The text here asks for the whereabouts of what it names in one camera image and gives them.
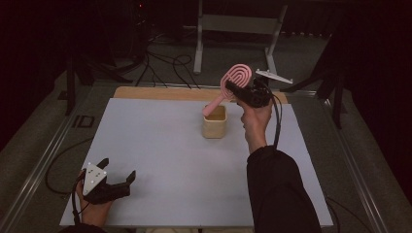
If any pink hairbrush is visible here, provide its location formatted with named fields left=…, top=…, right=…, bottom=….
left=201, top=63, right=254, bottom=117

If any person's left hand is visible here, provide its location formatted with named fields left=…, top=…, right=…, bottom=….
left=75, top=171, right=115, bottom=227

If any dark equipment rack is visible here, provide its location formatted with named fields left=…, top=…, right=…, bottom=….
left=125, top=0, right=154, bottom=63

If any hand-held gripper cable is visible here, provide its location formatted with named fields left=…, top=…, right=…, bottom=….
left=44, top=138, right=95, bottom=227
left=269, top=91, right=373, bottom=233

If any wooden board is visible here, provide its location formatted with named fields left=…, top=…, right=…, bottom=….
left=113, top=85, right=290, bottom=105

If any right hand-held gripper cable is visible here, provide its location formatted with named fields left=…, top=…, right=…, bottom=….
left=269, top=91, right=373, bottom=233

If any beige square cup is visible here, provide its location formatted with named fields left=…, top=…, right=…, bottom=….
left=202, top=105, right=228, bottom=140

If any person's right hand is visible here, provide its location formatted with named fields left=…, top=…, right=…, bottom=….
left=237, top=98, right=274, bottom=148

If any black metal stand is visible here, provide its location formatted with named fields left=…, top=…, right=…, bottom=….
left=280, top=30, right=349, bottom=130
left=57, top=52, right=134, bottom=117

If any left hand-held gripper cable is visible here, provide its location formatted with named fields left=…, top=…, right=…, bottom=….
left=44, top=138, right=95, bottom=227

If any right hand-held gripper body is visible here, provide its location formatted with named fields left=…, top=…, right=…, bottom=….
left=239, top=68, right=294, bottom=109

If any pale blue table mat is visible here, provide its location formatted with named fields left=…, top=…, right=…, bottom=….
left=59, top=97, right=334, bottom=228

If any black floor cable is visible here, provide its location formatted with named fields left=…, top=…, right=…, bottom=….
left=135, top=41, right=168, bottom=88
left=172, top=53, right=201, bottom=89

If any black rectangular floor bracket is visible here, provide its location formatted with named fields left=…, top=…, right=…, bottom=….
left=72, top=115, right=96, bottom=129

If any white metal stand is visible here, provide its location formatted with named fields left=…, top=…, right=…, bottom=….
left=192, top=0, right=290, bottom=81

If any aluminium frame rail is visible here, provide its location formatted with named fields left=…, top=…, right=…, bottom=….
left=319, top=95, right=392, bottom=233
left=0, top=84, right=98, bottom=233

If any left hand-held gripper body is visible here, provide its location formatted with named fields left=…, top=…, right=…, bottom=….
left=82, top=162, right=131, bottom=205

